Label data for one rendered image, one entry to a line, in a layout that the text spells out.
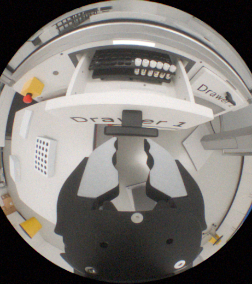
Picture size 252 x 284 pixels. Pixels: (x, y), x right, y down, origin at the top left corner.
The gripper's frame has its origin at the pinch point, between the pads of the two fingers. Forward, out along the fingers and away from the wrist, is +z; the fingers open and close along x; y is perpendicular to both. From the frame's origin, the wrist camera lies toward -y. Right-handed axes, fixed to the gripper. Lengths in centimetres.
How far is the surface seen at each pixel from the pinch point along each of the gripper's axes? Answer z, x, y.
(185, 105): 2.3, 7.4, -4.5
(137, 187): 50, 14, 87
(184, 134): 85, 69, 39
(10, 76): 4.6, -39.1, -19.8
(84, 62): 13.2, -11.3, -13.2
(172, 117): 4.7, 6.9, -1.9
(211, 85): 12.5, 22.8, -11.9
